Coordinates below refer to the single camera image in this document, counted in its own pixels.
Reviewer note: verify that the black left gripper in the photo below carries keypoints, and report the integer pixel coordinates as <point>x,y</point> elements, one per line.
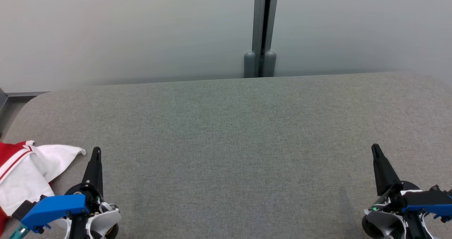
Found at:
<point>92,193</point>

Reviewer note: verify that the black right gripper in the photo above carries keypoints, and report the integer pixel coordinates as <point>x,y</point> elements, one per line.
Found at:
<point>388,200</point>

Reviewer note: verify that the red and white basketball jersey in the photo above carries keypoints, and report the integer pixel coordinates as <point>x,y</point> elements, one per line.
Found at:
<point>21,186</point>

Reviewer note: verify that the teal plug of left gripper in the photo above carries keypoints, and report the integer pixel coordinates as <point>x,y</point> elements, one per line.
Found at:
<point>17,232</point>

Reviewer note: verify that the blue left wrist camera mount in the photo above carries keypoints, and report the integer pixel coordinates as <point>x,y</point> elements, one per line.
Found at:
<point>53,209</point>

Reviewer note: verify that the grey floor rail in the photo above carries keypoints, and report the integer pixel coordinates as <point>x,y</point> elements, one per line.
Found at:
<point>24,94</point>

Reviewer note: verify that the grey metal partition post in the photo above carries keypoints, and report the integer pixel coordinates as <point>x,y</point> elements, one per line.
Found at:
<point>259,27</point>

